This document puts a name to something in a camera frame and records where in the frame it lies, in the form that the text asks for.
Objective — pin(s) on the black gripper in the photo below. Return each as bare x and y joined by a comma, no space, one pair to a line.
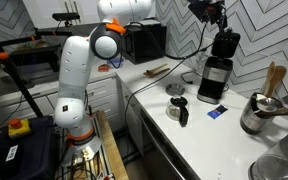
212,11

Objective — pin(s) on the black silver coffee maker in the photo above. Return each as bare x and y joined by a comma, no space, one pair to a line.
218,67

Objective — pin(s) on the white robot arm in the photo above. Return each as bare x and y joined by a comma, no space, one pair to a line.
103,42

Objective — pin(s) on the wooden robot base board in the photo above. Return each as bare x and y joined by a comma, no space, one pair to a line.
114,158

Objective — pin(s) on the blue coffee packet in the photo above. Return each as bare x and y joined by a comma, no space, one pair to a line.
217,111

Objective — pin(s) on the glass coffee carafe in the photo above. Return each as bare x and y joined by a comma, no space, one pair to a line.
178,110

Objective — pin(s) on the wooden spatula in holder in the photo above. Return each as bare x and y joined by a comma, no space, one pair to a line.
270,73

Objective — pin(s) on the wooden spoon in holder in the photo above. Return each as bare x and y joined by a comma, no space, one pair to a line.
279,74

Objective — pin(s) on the light wooden slotted spatula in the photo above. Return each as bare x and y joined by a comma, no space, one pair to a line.
151,71

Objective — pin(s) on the metal ladle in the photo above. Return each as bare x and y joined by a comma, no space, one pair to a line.
270,104

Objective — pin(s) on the dark wooden spoon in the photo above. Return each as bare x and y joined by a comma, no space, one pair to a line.
158,72

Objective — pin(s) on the steel utensil holder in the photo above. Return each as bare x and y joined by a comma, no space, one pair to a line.
250,122

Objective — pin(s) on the blue lidded plastic container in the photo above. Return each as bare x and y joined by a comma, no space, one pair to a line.
115,63

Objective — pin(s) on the orange round dish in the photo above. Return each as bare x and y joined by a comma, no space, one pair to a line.
104,68

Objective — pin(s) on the glass blender jar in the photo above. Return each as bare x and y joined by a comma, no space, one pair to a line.
273,164

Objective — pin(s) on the yellow emergency stop box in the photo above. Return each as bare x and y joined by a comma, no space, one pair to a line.
18,127

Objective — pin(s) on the black equipment case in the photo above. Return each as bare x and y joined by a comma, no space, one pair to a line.
31,157

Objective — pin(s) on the white wall outlet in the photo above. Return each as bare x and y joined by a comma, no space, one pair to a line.
207,45

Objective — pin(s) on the black camera tripod stand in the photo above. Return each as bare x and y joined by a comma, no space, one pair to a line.
12,70

